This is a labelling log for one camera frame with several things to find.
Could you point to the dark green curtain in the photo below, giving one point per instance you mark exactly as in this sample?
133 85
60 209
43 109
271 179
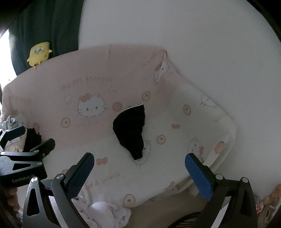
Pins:
54 26

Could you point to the grey white cloth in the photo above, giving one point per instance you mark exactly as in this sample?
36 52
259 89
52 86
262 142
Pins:
9 122

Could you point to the white printed cloth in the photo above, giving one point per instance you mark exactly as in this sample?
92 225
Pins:
105 212

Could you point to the black shorts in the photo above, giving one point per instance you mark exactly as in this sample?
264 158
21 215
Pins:
129 129

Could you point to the brown plush toy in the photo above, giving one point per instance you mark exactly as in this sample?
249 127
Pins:
269 208

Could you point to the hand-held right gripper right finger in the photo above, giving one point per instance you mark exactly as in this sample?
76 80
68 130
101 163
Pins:
197 175

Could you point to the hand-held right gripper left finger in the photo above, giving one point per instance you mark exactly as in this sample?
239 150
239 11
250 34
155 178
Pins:
81 173

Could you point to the beige printed cloth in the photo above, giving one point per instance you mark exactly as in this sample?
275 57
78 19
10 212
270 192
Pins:
15 144

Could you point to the yellow plush toy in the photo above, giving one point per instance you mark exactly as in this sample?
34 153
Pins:
39 53

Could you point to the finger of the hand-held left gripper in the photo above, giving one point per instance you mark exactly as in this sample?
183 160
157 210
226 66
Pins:
13 132
45 146

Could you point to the brown fuzzy cloth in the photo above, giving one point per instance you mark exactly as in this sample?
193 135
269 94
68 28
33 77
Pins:
12 199

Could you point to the pink cat print blanket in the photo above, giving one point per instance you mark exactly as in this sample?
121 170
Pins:
87 136

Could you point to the dark ribbed object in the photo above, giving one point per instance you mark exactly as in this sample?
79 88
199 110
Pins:
182 221

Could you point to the window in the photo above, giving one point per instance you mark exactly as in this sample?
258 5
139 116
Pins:
5 54

